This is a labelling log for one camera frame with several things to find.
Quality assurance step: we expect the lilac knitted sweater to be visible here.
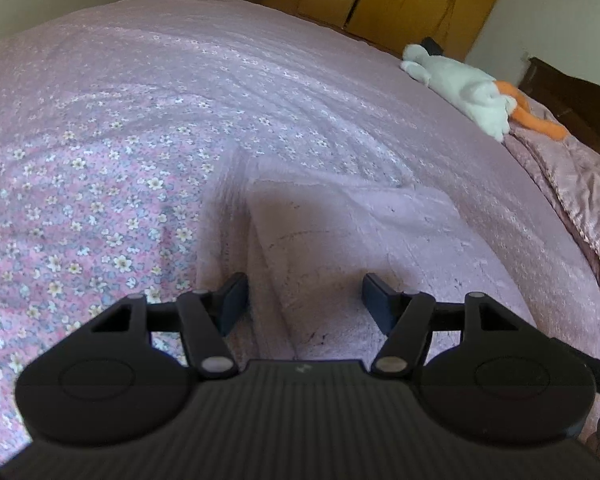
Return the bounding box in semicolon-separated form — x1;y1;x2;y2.
197;150;530;363

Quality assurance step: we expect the pink quilted blanket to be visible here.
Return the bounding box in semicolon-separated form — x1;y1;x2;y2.
505;122;600;286

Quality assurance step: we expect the dark wooden headboard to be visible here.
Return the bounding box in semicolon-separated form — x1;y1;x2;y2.
519;58;600;154

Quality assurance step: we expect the pink floral bed sheet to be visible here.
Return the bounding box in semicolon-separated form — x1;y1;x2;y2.
0;0;600;463

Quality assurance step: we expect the white orange plush toy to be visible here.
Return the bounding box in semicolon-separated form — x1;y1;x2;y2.
400;44;568;143

